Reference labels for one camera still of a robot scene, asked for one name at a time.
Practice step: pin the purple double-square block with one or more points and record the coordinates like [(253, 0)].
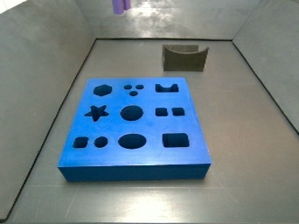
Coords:
[(120, 6)]

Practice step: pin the blue foam shape board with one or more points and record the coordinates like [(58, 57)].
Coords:
[(135, 132)]

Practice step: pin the black curved holder stand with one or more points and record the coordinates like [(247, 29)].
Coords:
[(184, 58)]

